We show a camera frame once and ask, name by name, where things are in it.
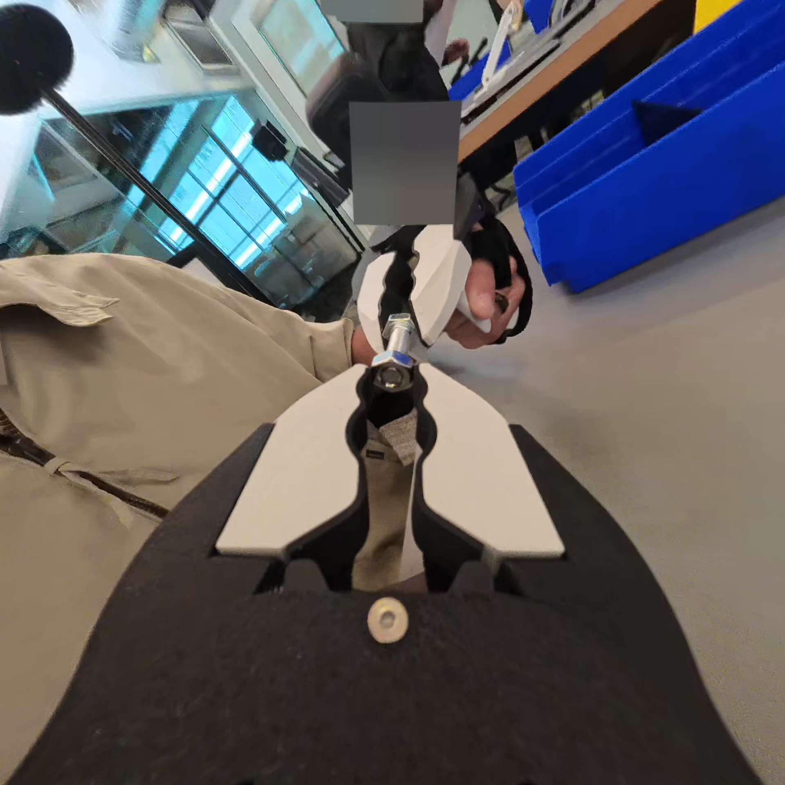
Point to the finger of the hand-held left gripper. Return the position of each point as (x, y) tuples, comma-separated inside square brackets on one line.
[(374, 288), (442, 276)]

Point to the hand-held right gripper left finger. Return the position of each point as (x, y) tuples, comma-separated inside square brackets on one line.
[(294, 491)]

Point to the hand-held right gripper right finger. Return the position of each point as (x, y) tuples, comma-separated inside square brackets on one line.
[(485, 491)]

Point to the steel hex bolt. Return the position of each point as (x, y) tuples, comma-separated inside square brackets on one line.
[(399, 331)]

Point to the steel hex nut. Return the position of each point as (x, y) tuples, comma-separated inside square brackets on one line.
[(390, 371)]

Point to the blue bin with black divider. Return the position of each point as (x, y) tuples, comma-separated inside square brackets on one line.
[(662, 160)]

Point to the person's left hand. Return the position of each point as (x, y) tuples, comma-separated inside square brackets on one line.
[(481, 317)]

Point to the wooden rear table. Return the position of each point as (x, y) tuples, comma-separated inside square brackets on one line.
[(552, 88)]

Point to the yellow plastic bin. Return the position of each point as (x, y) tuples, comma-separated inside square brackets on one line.
[(715, 12)]

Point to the black floor lamp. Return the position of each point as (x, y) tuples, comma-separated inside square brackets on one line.
[(31, 68)]

